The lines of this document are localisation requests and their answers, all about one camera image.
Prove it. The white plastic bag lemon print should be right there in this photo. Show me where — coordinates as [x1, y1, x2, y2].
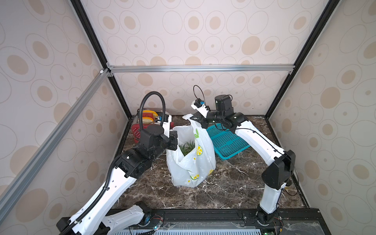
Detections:
[166, 114, 216, 188]

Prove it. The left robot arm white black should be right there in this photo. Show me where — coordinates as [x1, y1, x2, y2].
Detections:
[56, 125, 178, 235]

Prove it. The pineapple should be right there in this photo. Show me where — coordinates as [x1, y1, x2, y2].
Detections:
[179, 141, 196, 156]

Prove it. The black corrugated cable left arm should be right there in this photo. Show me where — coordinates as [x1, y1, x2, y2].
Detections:
[137, 90, 166, 130]

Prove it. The teal plastic basket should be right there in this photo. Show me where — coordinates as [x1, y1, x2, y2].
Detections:
[207, 123, 250, 161]

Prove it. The horizontal aluminium frame bar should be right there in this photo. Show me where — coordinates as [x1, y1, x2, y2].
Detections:
[110, 64, 295, 73]

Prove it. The diagonal aluminium frame bar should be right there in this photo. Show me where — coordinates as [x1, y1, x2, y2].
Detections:
[1, 69, 110, 223]

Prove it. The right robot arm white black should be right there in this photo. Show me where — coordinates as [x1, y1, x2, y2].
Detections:
[190, 95, 296, 226]

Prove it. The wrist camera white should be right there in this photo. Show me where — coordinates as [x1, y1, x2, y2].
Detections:
[191, 99, 210, 118]
[162, 114, 172, 138]

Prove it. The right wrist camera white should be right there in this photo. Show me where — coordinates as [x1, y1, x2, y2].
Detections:
[191, 99, 210, 118]

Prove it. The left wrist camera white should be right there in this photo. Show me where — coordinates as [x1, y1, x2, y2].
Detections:
[162, 114, 172, 138]

